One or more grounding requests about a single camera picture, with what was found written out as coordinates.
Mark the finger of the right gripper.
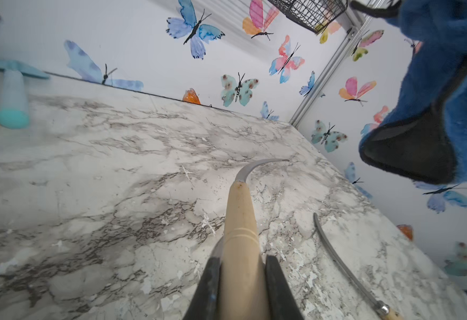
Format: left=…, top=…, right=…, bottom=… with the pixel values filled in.
left=349, top=1, right=402, bottom=18
left=359, top=57, right=467, bottom=185

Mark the blue rag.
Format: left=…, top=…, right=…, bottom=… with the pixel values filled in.
left=381, top=1, right=467, bottom=182

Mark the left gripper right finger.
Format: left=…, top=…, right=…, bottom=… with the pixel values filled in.
left=265, top=255, right=304, bottom=320

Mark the light blue toy tool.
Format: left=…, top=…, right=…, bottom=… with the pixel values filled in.
left=0, top=60, right=50, bottom=129

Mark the black wire basket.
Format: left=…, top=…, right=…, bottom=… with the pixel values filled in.
left=269, top=0, right=348, bottom=34

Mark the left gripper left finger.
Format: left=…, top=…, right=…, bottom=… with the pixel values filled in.
left=183, top=237, right=224, bottom=320

